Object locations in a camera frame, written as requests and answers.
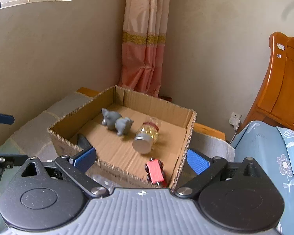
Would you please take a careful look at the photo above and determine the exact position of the grey elephant toy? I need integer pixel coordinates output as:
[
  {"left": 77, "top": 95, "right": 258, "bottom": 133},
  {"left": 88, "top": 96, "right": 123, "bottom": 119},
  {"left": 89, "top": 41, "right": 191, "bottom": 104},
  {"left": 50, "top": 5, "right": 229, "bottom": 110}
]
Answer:
[{"left": 101, "top": 108, "right": 134, "bottom": 136}]

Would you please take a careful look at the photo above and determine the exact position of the grey checked blanket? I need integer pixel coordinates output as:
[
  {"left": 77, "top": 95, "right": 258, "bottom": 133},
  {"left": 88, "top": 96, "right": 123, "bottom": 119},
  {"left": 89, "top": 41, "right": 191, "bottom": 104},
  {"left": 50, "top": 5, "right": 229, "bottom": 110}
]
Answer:
[{"left": 0, "top": 91, "right": 236, "bottom": 235}]

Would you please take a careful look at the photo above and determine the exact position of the glass jar with yellow beads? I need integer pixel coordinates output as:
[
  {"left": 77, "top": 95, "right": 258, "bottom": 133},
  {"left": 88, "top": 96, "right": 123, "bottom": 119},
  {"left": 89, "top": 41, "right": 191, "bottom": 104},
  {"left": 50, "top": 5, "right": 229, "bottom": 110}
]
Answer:
[{"left": 132, "top": 121, "right": 159, "bottom": 154}]

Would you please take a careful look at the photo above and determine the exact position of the brown cardboard box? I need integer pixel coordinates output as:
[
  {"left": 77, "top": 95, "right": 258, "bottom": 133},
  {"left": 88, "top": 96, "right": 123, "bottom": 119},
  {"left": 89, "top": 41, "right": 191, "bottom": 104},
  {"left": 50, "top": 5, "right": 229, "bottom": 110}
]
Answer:
[{"left": 48, "top": 86, "right": 196, "bottom": 190}]

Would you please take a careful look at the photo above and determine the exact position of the wooden bed headboard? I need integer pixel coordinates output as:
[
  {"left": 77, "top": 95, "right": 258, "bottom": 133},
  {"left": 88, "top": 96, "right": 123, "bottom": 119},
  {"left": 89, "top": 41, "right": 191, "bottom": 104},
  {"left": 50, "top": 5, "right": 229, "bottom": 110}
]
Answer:
[{"left": 238, "top": 32, "right": 294, "bottom": 132}]

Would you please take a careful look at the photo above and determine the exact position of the clear plastic bottle red label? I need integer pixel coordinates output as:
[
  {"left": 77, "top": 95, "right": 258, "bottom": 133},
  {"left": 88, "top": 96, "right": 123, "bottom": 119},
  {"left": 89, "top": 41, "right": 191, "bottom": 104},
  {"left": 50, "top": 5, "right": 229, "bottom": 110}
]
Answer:
[{"left": 90, "top": 174, "right": 120, "bottom": 193}]

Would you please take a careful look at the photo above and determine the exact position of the white wall plug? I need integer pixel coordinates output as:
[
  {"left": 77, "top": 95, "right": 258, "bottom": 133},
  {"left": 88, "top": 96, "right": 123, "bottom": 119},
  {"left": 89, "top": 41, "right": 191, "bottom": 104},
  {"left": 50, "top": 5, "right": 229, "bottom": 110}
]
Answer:
[{"left": 229, "top": 112, "right": 242, "bottom": 130}]

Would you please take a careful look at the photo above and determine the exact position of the pink orange curtain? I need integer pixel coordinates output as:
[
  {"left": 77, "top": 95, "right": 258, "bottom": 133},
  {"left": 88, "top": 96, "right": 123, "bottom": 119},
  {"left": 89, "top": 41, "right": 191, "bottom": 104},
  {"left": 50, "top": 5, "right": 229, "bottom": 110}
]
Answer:
[{"left": 119, "top": 0, "right": 170, "bottom": 97}]

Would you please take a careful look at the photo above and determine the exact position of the red toy train car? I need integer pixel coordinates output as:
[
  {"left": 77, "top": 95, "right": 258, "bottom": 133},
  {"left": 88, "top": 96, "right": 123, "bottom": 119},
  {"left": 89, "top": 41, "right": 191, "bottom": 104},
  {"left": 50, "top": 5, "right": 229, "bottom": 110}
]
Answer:
[{"left": 144, "top": 158, "right": 167, "bottom": 187}]

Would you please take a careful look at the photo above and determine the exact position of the light blue floral bedding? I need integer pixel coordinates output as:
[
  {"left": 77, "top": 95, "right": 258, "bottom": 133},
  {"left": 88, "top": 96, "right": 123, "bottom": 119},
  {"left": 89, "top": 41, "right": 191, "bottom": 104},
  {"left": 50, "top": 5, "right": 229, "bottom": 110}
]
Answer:
[{"left": 230, "top": 121, "right": 294, "bottom": 234}]

